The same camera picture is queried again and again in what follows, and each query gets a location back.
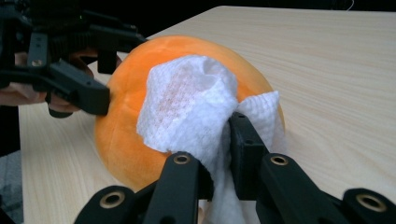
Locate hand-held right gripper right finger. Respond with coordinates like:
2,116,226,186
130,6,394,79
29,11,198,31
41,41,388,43
228,111,271,201

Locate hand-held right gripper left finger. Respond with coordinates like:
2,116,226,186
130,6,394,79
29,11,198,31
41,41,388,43
197,161,216,201

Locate orange plush toy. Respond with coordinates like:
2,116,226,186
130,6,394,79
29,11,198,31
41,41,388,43
93,35,286,192

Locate white wet wipe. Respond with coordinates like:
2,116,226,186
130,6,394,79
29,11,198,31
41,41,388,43
135,54,288,224

